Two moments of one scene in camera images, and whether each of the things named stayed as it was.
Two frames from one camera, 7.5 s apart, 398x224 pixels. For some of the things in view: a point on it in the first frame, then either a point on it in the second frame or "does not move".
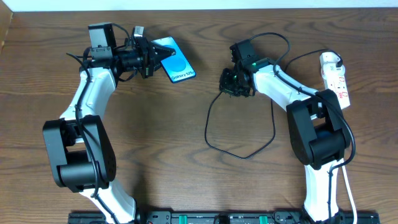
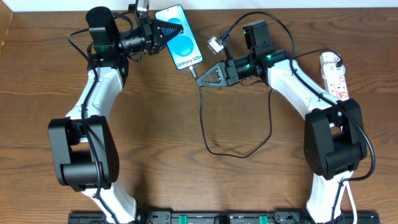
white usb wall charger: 328,61 does not move
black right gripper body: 232,83 to 231,72
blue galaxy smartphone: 176,66 to 184,49
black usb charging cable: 285,67 to 262,144
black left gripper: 146,58 to 148,33
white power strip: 338,84 does not move
